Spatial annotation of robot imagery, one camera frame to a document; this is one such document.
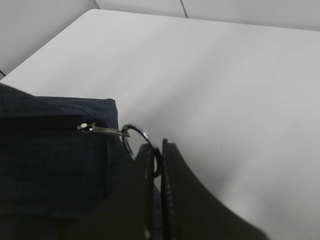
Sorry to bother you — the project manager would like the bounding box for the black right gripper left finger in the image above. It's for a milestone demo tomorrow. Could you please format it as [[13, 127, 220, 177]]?
[[50, 144, 157, 240]]

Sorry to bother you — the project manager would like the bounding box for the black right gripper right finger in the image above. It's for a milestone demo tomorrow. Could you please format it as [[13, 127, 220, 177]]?
[[161, 139, 269, 240]]

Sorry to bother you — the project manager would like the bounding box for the dark navy lunch bag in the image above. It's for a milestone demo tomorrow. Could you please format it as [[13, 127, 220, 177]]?
[[0, 84, 163, 240]]

